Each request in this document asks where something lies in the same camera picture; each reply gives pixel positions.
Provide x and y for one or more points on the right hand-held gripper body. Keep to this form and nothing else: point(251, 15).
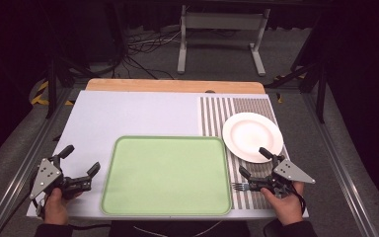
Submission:
point(289, 172)

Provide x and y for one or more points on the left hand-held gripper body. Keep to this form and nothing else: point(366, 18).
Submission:
point(47, 174)

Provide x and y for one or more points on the person's left hand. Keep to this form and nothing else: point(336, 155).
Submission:
point(56, 209)

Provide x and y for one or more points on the person's right hand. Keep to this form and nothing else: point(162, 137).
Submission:
point(288, 207)

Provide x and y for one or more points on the white round plate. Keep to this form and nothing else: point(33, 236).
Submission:
point(251, 136)

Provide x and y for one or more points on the grey white striped placemat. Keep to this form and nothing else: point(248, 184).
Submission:
point(215, 115)

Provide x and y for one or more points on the white table cover sheet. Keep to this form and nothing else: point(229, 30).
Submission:
point(128, 113)

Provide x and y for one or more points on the black metal stand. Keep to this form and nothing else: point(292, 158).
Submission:
point(52, 85)
point(320, 95)

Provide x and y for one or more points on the light green plastic tray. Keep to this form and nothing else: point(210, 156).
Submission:
point(166, 176)

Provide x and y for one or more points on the white metal stand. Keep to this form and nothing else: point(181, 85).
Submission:
point(222, 21)

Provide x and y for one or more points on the aluminium floor rail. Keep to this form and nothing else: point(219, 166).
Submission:
point(23, 168)
point(339, 164)

